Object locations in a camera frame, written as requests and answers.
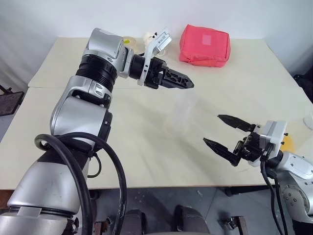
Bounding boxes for yellowish clear tape roll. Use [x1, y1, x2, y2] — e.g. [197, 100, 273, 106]
[121, 35, 139, 48]

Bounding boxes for white plastic funnel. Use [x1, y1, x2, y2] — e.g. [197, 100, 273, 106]
[142, 31, 169, 56]

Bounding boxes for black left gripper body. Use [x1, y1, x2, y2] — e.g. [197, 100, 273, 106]
[144, 57, 170, 90]

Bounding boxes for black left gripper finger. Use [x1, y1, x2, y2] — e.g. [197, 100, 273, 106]
[162, 74, 195, 90]
[165, 66, 195, 87]

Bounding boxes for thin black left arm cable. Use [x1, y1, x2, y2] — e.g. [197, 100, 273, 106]
[87, 152, 102, 178]

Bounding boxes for clear cup with orange liquid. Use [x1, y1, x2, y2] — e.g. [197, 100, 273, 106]
[280, 117, 313, 152]

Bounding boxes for dark metal cart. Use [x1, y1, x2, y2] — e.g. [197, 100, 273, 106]
[0, 84, 25, 117]

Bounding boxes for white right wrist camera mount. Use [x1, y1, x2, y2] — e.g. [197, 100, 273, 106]
[246, 119, 288, 167]

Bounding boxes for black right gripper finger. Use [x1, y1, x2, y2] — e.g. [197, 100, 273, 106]
[202, 137, 243, 168]
[217, 114, 257, 132]

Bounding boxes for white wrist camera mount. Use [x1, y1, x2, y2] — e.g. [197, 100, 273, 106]
[246, 119, 288, 167]
[137, 26, 173, 87]

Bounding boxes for red-brown metal bracket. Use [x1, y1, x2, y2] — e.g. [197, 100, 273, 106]
[94, 220, 110, 235]
[219, 215, 249, 235]

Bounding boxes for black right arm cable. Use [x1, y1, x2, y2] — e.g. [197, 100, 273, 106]
[259, 145, 290, 235]

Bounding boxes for red fabric pouch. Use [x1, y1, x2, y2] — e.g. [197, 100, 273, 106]
[179, 23, 232, 68]

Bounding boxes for black bag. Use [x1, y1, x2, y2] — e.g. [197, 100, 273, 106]
[292, 72, 313, 104]

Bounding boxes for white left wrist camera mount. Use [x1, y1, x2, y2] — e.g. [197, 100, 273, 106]
[137, 26, 173, 87]

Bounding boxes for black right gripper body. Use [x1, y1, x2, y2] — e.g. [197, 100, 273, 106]
[232, 131, 264, 163]

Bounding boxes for dark rounded shape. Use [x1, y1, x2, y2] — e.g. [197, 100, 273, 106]
[116, 208, 148, 235]
[174, 205, 211, 235]

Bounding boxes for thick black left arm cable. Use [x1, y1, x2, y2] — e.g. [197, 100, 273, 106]
[33, 133, 128, 235]

